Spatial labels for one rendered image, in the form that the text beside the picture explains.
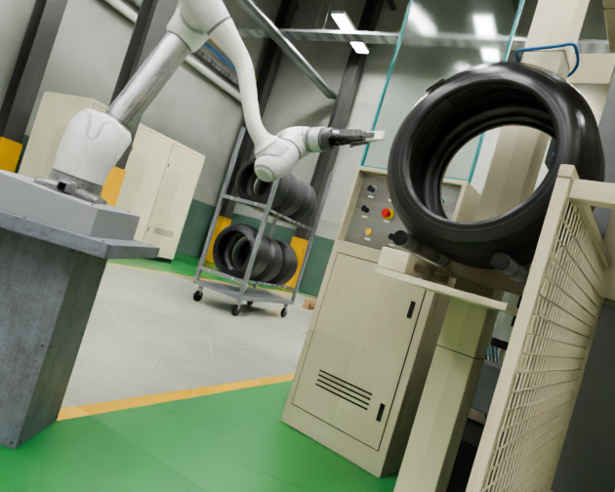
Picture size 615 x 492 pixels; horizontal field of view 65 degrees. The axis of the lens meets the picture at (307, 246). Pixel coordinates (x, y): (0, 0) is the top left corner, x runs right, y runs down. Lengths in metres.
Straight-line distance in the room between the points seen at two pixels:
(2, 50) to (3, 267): 7.90
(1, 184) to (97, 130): 0.31
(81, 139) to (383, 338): 1.38
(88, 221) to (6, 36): 8.08
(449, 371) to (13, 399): 1.32
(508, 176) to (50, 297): 1.46
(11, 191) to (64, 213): 0.16
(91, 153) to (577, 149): 1.33
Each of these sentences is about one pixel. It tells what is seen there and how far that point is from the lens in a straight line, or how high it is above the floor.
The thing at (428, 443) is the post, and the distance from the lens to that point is 1.73.
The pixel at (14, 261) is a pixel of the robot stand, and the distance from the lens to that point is 1.63.
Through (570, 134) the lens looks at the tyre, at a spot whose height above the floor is 1.23.
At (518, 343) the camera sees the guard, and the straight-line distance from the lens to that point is 0.74.
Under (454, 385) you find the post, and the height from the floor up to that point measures 0.52.
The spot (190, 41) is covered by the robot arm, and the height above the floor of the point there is 1.39.
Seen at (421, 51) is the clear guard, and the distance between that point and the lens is 2.51.
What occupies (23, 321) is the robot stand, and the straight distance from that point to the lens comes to 1.63.
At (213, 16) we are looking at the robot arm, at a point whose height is 1.44.
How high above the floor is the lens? 0.76
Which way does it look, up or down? 2 degrees up
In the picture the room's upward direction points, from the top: 17 degrees clockwise
